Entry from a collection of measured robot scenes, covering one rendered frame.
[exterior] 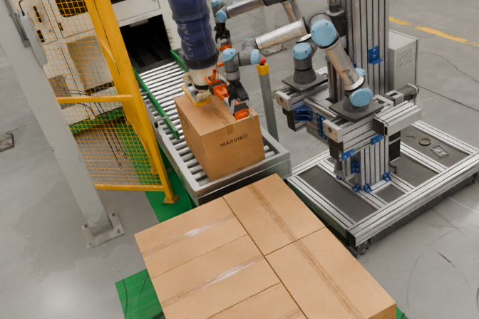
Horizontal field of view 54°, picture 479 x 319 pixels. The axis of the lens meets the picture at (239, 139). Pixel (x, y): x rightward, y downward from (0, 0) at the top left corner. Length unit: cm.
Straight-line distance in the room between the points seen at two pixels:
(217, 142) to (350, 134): 83
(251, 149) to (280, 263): 87
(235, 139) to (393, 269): 130
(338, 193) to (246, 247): 101
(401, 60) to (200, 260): 169
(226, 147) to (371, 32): 112
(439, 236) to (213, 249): 156
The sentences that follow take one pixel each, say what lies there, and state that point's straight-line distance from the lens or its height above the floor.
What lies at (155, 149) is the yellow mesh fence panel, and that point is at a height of 54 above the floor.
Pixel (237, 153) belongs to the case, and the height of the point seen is 72.
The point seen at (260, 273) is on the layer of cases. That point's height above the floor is 54.
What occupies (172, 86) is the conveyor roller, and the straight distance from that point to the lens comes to 456.
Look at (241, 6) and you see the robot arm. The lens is 307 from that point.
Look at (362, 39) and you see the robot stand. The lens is 287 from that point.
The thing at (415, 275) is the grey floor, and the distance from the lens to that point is 327.
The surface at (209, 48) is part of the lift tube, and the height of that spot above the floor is 139.
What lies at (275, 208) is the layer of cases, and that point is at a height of 54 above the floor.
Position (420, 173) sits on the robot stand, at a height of 21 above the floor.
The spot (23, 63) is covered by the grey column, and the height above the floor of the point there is 151.
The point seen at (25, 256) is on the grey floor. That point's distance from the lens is 417.
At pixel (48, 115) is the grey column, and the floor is 112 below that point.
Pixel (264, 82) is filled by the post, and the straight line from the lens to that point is 359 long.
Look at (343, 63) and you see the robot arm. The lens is 249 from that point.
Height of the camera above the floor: 251
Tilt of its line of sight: 34 degrees down
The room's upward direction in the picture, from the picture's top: 12 degrees counter-clockwise
